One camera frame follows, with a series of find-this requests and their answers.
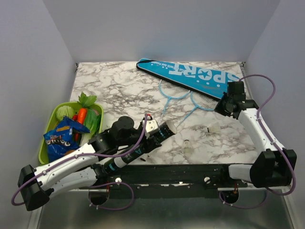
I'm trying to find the green plastic tray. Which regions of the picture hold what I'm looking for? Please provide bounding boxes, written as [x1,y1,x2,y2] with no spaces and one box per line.
[38,101,105,166]

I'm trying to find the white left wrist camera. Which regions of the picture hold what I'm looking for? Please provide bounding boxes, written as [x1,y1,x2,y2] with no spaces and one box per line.
[145,119,160,139]

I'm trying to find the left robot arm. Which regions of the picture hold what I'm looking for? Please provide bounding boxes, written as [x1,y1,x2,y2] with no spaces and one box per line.
[17,115,177,211]

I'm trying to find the black Boka shuttlecock tube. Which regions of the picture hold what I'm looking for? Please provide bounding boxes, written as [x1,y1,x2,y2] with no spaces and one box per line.
[103,119,177,174]

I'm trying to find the light blue badminton racket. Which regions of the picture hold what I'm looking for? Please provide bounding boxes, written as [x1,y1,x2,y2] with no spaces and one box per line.
[158,80,190,125]
[176,92,219,128]

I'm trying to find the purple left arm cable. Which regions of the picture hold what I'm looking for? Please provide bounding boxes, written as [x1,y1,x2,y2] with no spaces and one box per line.
[11,113,150,211]

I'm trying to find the toy red chili pepper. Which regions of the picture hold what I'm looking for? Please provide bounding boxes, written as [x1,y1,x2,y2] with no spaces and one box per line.
[72,114,81,142]

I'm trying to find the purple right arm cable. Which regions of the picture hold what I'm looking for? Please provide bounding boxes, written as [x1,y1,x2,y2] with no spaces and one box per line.
[219,74,296,210]

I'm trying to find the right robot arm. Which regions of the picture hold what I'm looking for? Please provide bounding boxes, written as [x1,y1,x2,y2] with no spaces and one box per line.
[215,93,296,188]

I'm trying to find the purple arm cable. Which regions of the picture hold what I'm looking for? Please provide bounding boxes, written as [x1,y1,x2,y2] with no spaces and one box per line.
[11,113,150,211]
[219,74,296,210]

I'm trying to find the toy orange carrot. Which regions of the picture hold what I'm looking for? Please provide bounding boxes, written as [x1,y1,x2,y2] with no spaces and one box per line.
[77,108,87,124]

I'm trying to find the toy green cabbage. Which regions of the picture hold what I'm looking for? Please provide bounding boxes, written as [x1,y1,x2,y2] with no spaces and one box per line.
[55,105,75,121]

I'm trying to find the white feather shuttlecock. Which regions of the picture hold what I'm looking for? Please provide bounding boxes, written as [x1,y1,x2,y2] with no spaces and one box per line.
[207,123,221,134]
[183,139,193,154]

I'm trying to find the blue Oreo snack bag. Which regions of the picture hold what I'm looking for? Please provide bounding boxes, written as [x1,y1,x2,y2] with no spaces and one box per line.
[44,116,90,163]

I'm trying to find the blue Sport racket bag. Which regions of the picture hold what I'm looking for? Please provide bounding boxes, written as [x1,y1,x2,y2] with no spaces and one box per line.
[136,58,239,101]

